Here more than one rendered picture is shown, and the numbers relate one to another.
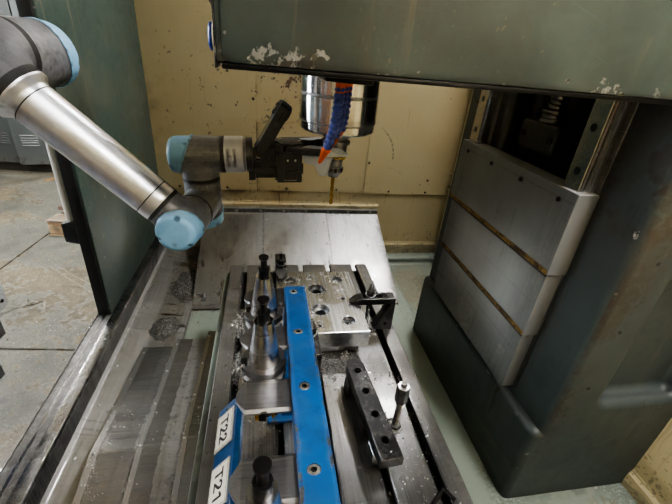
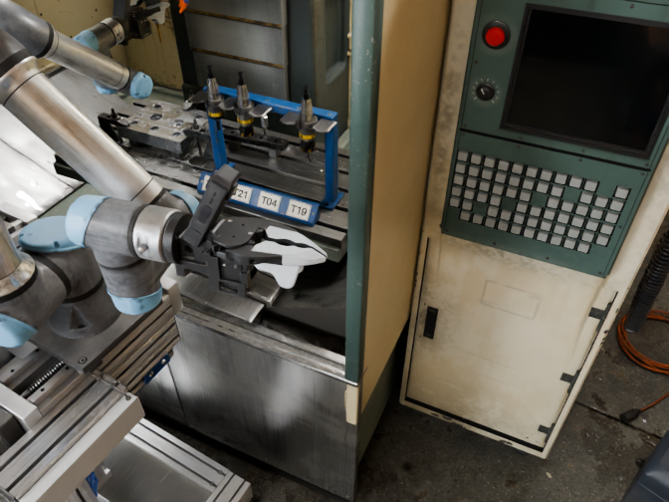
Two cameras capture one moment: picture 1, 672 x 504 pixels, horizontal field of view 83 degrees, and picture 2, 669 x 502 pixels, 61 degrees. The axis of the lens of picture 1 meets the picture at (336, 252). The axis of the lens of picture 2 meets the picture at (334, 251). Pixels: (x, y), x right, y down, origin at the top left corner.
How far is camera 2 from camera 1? 1.53 m
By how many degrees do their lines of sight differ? 45
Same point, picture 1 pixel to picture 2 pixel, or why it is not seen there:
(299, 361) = (255, 98)
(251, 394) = (256, 113)
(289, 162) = (142, 23)
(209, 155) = (109, 38)
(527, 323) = (283, 59)
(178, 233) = (146, 85)
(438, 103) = not seen: outside the picture
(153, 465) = not seen: hidden behind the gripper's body
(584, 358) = (315, 59)
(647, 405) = (339, 74)
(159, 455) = not seen: hidden behind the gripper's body
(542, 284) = (281, 34)
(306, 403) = (275, 102)
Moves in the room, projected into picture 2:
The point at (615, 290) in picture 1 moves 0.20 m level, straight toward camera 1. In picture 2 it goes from (312, 18) to (323, 38)
